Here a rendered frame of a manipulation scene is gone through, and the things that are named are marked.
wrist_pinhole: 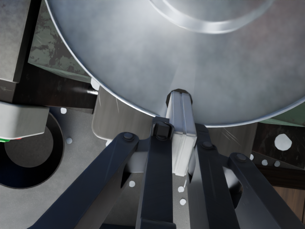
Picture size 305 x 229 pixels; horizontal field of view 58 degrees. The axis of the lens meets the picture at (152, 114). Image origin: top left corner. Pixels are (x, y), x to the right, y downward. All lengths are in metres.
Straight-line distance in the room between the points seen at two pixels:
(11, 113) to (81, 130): 0.63
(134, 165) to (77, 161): 0.91
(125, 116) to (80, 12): 0.09
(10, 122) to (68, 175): 0.67
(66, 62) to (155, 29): 0.18
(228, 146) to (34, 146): 0.92
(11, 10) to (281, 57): 0.34
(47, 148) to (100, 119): 0.85
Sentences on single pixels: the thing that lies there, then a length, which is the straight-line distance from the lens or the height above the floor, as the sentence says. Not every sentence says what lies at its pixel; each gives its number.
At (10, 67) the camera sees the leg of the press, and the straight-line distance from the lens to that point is 0.42.
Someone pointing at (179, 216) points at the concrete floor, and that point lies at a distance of 1.09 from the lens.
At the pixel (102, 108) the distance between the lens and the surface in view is 0.24.
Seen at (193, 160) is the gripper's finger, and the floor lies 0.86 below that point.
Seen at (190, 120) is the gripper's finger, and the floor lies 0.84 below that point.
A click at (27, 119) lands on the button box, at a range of 0.46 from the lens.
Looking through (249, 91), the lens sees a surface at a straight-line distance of 0.25.
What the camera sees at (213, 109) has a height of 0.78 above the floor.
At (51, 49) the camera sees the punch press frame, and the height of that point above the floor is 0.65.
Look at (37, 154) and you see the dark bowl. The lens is 1.10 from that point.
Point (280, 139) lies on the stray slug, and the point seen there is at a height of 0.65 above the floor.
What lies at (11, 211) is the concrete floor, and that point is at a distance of 1.19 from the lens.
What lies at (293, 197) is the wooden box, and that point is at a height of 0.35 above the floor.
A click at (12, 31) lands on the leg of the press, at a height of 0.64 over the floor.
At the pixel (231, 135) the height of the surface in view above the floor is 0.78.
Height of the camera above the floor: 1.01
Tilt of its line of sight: 89 degrees down
